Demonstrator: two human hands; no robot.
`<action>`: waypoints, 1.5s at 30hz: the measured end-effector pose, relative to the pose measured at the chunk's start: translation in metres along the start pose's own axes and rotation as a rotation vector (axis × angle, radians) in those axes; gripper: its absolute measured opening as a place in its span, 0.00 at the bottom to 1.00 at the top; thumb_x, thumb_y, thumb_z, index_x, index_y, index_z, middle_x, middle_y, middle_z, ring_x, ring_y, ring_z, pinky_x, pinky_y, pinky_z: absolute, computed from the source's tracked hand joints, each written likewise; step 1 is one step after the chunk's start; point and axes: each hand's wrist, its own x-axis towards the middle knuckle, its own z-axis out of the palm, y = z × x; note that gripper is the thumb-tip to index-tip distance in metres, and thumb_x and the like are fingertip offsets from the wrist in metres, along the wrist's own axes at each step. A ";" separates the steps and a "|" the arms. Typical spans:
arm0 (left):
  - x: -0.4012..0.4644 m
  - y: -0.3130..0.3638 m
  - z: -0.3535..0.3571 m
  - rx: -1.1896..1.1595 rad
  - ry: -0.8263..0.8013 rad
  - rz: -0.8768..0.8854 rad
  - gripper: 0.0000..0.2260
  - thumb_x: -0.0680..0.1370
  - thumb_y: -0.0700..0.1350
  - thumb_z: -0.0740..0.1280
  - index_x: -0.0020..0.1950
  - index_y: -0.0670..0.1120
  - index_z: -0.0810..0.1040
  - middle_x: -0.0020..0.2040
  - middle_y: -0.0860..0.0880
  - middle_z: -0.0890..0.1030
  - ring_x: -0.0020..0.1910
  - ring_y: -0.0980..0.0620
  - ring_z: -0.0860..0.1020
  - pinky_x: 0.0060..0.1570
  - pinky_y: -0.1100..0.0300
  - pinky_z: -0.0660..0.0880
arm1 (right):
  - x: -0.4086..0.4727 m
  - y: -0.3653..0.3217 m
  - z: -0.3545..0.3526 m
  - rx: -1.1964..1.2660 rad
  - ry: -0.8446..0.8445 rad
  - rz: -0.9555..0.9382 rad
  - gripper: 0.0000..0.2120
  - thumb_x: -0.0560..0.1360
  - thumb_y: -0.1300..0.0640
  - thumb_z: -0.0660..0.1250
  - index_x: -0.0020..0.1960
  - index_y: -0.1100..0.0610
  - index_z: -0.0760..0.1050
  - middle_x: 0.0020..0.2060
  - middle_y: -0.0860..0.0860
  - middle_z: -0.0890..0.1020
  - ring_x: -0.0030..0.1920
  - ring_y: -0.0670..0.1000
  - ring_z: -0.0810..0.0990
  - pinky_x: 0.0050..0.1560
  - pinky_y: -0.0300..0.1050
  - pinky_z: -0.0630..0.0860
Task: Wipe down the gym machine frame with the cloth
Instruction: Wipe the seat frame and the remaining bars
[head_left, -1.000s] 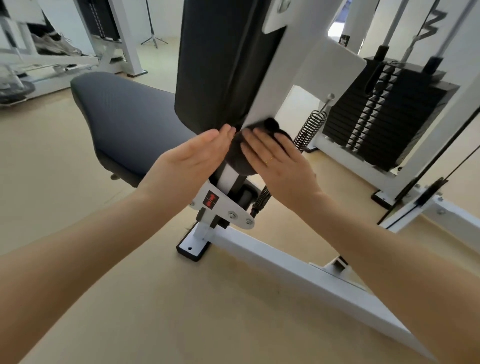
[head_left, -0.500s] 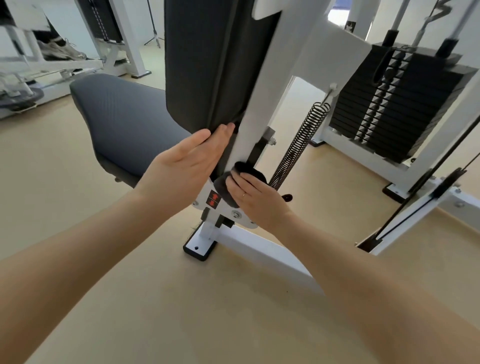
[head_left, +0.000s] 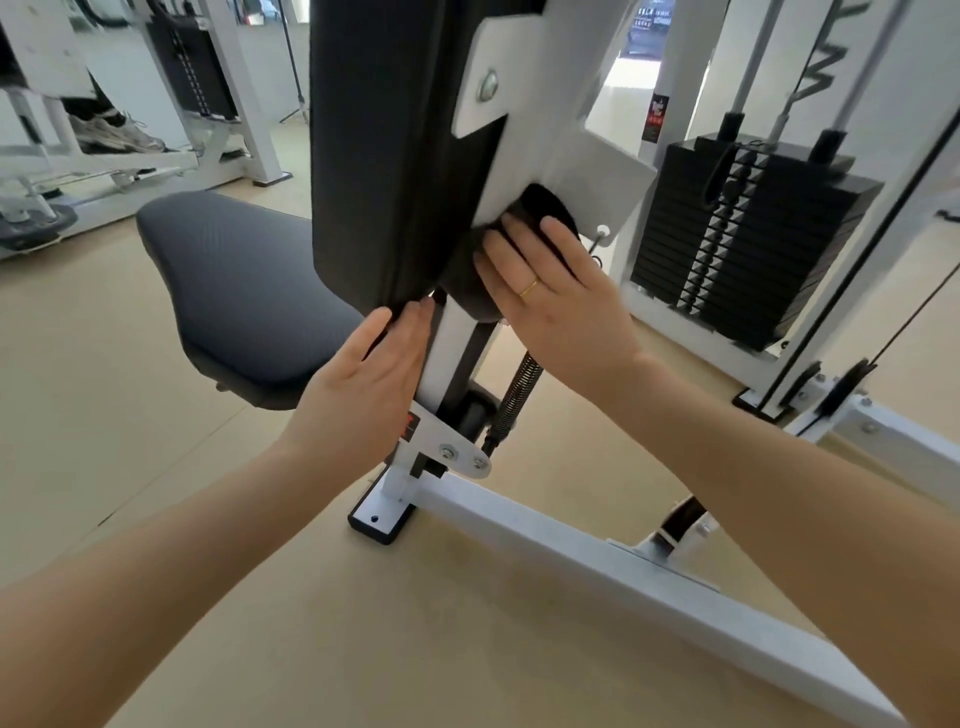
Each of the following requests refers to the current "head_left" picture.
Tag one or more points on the white bench frame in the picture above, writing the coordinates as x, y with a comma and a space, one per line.
247, 112

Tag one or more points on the grey weight plate disc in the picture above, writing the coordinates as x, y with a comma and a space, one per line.
34, 229

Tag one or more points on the white gym machine frame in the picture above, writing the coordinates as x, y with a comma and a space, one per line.
600, 570

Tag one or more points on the metal coil spring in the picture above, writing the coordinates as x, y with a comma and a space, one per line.
514, 397

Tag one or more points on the black weight stack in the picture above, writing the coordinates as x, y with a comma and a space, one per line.
195, 67
750, 240

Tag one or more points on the small black red sticker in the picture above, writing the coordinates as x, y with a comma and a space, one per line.
656, 116

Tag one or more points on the chrome guide rod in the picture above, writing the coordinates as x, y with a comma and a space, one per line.
862, 75
750, 67

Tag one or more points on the dark grey cleaning cloth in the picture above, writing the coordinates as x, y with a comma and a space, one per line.
465, 285

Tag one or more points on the person's left hand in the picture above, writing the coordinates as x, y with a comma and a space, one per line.
360, 412

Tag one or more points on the black padded seat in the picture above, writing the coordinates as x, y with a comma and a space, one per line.
240, 300

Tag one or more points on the black red arrow sticker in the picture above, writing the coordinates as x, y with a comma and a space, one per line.
409, 427

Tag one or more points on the person's left forearm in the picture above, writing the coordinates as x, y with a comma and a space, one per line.
165, 585

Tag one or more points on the person's right forearm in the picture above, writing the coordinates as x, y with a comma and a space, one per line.
810, 510

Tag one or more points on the person's right hand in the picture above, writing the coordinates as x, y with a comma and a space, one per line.
570, 322

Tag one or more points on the black tripod stand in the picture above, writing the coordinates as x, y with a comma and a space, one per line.
294, 67

